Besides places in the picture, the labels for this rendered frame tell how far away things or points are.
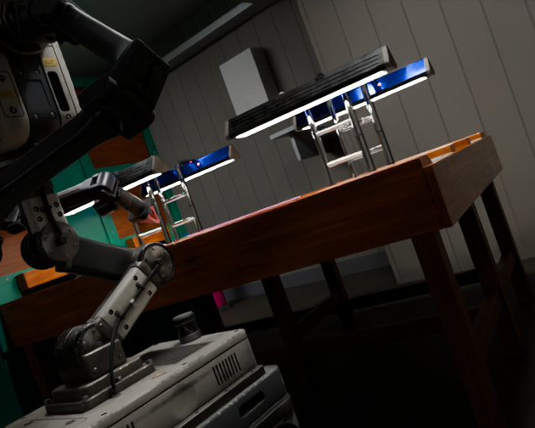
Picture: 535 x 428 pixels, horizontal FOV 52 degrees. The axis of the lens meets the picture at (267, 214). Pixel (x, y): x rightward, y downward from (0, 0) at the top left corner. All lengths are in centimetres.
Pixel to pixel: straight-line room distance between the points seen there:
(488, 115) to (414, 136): 44
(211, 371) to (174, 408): 15
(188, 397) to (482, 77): 247
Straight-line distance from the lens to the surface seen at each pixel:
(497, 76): 330
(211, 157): 269
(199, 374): 145
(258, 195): 500
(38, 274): 259
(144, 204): 194
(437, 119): 340
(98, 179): 187
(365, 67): 174
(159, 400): 138
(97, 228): 295
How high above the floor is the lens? 78
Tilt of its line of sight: 1 degrees down
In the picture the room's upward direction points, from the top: 20 degrees counter-clockwise
